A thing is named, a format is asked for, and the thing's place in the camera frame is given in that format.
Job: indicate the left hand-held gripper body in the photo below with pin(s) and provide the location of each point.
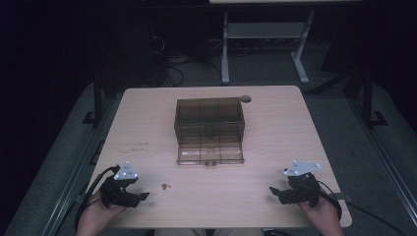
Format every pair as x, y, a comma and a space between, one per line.
117, 191

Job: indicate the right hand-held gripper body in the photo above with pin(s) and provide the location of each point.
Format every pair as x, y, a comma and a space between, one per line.
303, 188

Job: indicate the person's left hand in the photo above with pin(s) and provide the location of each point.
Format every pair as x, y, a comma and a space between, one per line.
100, 211

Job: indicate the person's right hand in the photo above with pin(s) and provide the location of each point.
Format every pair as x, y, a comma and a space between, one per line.
319, 211

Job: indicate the small orange-brown trinket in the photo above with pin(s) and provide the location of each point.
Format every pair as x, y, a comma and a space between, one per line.
166, 186

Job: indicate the grey clamp on table edge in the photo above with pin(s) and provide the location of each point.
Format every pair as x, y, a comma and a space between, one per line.
344, 196

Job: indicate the transparent brown drawer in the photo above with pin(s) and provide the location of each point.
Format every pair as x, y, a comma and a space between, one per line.
209, 152

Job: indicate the black metal stand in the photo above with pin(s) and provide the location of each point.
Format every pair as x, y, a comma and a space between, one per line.
369, 98
97, 98

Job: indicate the transparent brown drawer organizer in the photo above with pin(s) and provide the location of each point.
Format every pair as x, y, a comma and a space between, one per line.
209, 114

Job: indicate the aluminium rail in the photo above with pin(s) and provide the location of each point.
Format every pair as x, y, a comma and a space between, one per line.
383, 157
78, 167

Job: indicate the white metal desk frame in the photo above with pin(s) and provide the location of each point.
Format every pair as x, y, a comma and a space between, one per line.
262, 30

